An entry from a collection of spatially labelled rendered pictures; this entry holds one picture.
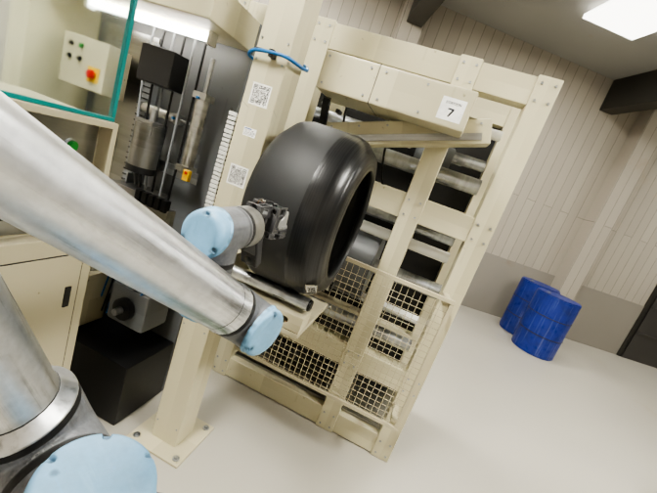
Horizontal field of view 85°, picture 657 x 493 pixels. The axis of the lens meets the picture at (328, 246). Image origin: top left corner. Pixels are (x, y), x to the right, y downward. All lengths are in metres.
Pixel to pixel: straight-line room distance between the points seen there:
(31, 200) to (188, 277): 0.18
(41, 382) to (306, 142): 0.85
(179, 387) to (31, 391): 1.12
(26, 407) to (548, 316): 4.91
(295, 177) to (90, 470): 0.78
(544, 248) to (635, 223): 1.40
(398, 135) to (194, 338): 1.19
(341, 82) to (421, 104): 0.33
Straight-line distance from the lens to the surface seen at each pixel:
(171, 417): 1.83
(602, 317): 7.28
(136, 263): 0.44
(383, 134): 1.60
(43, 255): 1.33
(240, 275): 1.30
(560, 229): 6.34
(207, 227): 0.66
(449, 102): 1.48
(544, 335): 5.15
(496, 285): 6.08
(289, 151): 1.11
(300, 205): 1.03
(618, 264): 7.09
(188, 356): 1.64
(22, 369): 0.63
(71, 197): 0.39
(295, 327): 1.24
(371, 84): 1.52
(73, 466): 0.63
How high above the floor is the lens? 1.38
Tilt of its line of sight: 13 degrees down
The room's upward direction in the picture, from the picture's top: 20 degrees clockwise
